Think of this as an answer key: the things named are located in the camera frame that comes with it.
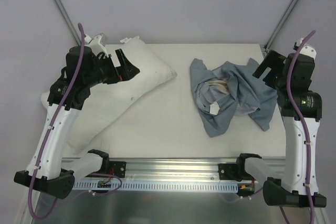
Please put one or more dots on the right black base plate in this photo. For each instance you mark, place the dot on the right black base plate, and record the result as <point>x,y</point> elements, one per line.
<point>229,171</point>

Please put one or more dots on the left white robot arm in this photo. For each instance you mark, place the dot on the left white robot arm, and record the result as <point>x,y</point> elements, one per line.
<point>67,95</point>

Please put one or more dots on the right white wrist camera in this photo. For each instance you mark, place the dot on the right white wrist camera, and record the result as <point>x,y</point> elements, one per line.
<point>307,49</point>

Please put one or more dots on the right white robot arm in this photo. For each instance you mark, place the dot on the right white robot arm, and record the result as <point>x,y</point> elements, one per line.
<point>301,112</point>

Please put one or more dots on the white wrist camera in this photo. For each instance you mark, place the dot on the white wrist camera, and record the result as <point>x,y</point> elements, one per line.
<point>307,49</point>
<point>96,43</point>

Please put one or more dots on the aluminium mounting rail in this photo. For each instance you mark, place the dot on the aluminium mounting rail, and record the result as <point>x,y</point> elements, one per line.
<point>173,170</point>

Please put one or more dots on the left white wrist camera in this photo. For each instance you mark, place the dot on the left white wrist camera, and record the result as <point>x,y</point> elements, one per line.
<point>96,43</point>

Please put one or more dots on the aluminium frame post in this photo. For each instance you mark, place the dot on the aluminium frame post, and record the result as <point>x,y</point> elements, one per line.
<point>69,24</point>
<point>280,24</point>

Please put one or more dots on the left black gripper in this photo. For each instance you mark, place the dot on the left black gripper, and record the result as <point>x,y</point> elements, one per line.
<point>117,67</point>

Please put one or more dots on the left aluminium frame post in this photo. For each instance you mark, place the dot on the left aluminium frame post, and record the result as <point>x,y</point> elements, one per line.
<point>69,24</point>

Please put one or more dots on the white pillow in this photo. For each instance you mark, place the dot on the white pillow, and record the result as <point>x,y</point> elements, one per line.
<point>108,102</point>

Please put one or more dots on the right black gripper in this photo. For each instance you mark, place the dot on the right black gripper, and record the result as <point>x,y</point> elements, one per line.
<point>274,67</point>

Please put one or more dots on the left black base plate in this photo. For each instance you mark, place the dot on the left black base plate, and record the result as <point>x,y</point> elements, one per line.
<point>117,168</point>

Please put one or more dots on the slotted white cable duct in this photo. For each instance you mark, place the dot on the slotted white cable duct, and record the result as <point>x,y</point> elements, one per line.
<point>213,187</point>

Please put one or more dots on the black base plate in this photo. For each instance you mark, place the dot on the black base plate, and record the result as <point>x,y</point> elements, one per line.
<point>229,171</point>
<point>117,168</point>

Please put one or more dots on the blue beige striped pillowcase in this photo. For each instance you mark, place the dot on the blue beige striped pillowcase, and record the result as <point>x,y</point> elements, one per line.
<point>230,90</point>

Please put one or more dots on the right aluminium frame post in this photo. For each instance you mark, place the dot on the right aluminium frame post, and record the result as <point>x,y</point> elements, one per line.
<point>280,24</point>

